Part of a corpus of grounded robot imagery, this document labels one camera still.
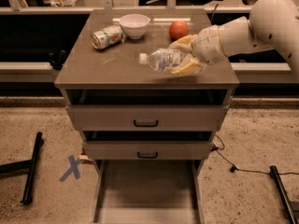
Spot black clamp on rail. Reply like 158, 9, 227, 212
49, 50, 66, 70

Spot bottom grey drawer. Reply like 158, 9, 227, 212
90, 160, 204, 224

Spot grey drawer cabinet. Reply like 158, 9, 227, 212
54, 8, 240, 224

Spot white bowl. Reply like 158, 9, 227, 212
119, 14, 150, 39

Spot black top drawer handle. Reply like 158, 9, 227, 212
133, 119, 159, 127

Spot green white soda can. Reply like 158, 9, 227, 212
91, 25, 125, 50

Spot top grey drawer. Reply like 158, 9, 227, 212
66, 90, 229, 131

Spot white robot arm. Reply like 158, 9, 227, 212
170, 0, 299, 77

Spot black right stand leg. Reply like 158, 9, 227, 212
270, 165, 299, 224

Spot black left stand leg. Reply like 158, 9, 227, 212
0, 132, 44, 205

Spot orange round fruit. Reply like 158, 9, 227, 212
169, 21, 189, 40

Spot black floor cable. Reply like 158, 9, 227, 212
211, 134, 299, 176

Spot grey drawer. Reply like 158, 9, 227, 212
83, 131, 212, 160
66, 90, 229, 131
90, 160, 204, 224

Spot clear plastic water bottle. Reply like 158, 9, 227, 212
139, 49, 187, 72

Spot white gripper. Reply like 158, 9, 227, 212
169, 25, 226, 75

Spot black stand leg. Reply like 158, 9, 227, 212
270, 165, 299, 224
0, 132, 44, 205

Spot black drawer handle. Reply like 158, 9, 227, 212
137, 152, 159, 160
133, 119, 159, 127

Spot blue tape cross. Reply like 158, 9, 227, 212
59, 155, 81, 182

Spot black middle drawer handle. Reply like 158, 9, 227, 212
137, 152, 159, 160

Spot middle grey drawer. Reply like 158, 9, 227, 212
83, 131, 212, 160

